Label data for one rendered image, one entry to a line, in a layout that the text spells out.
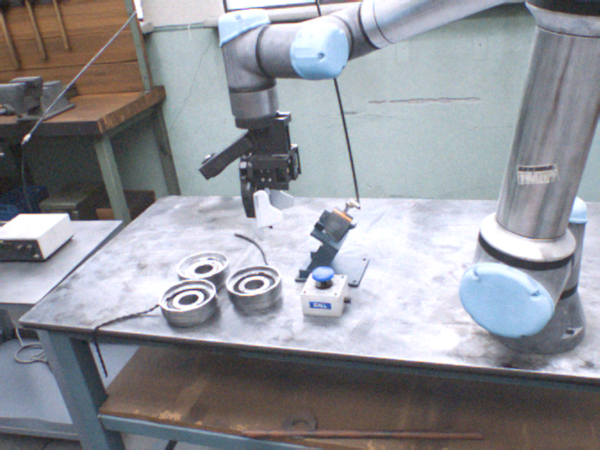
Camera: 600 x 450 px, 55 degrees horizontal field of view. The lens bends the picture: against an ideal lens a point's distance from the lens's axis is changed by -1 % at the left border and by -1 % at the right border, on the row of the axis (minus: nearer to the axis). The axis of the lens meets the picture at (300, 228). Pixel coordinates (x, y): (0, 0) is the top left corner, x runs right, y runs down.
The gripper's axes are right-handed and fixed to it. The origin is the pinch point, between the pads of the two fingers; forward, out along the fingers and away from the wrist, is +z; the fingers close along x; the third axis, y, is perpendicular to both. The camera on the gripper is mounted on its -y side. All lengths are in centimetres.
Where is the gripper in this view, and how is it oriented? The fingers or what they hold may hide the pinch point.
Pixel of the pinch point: (262, 227)
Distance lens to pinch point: 99.9
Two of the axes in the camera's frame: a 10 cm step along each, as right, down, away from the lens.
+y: 9.5, 0.3, -3.0
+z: 1.1, 8.9, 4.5
